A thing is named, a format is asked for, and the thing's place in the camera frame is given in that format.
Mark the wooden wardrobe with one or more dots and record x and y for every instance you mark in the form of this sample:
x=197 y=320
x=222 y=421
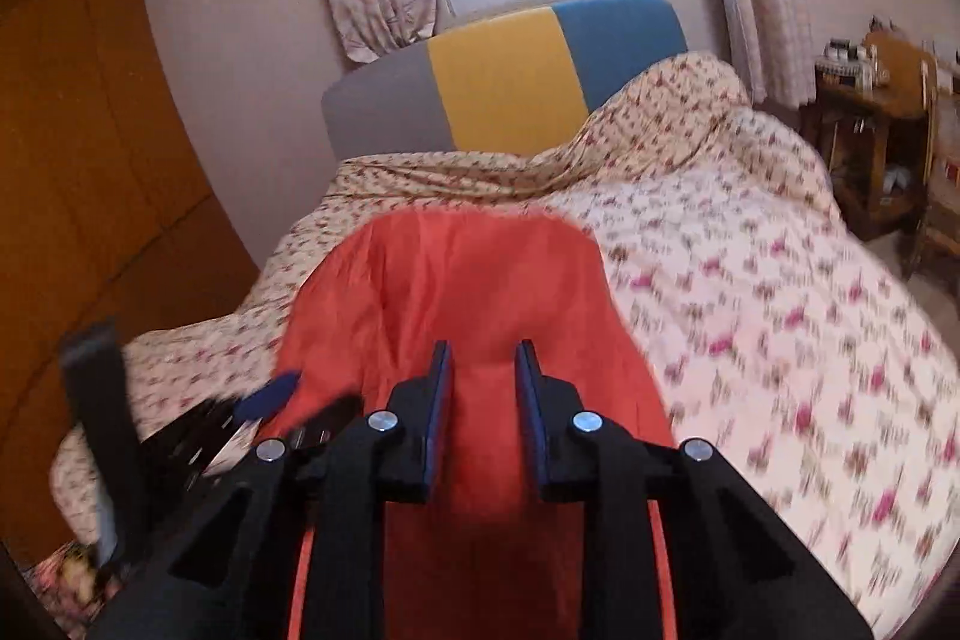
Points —
x=75 y=160

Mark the grey yellow blue headboard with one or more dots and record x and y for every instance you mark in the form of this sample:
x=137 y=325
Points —
x=502 y=85

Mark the orange jacket with white lining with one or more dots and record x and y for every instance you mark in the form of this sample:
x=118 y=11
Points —
x=480 y=280

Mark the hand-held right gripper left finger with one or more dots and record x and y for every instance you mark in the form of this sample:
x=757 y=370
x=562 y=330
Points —
x=442 y=415

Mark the wooden side table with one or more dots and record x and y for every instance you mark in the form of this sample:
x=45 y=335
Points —
x=862 y=160

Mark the cluster of small bottles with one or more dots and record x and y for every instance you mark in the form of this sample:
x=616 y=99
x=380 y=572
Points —
x=844 y=59

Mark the floral bedspread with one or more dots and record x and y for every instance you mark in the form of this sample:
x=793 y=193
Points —
x=750 y=280

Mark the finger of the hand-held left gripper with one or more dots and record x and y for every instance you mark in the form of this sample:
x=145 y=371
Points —
x=266 y=396
x=326 y=419

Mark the wooden chair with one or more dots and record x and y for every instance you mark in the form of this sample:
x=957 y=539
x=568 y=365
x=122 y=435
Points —
x=900 y=66

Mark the colourful patterned cloth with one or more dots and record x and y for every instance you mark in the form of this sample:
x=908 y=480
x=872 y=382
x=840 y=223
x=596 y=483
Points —
x=64 y=576

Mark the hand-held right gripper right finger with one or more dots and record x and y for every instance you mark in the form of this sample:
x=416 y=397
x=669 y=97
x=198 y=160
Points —
x=529 y=415

